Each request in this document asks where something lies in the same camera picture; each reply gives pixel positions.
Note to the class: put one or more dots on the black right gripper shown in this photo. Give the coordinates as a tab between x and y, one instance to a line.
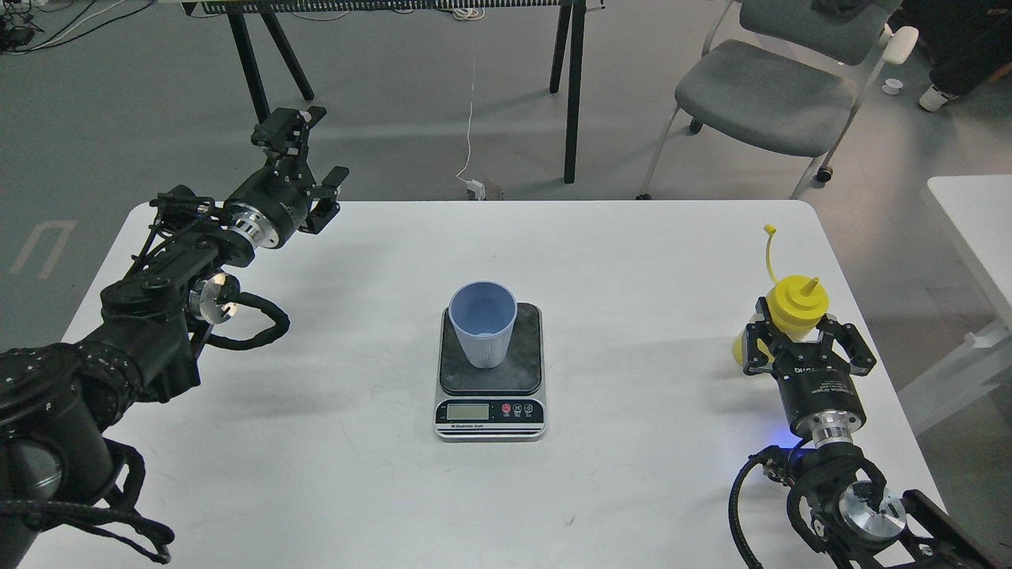
819	397

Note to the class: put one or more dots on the grey office chair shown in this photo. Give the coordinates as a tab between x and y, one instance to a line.
779	104

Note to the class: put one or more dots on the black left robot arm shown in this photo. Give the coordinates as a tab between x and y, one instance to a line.
58	468

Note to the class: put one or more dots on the white charger with cable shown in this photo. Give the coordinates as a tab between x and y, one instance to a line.
474	187

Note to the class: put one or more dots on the small white spool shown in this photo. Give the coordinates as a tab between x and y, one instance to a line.
892	86

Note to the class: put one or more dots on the yellow squeeze bottle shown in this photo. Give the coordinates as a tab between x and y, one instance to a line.
797	302

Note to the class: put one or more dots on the blue plastic cup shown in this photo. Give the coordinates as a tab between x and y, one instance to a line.
483	314

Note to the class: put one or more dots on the digital kitchen scale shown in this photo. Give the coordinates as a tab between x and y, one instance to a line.
505	403

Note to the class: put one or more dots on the white side table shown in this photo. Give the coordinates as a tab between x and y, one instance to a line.
975	211

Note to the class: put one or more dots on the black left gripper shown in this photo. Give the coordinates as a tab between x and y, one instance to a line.
275	202

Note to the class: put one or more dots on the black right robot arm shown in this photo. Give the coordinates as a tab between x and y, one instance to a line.
838	501

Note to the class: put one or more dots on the person's shoe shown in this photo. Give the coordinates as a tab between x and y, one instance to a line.
934	98

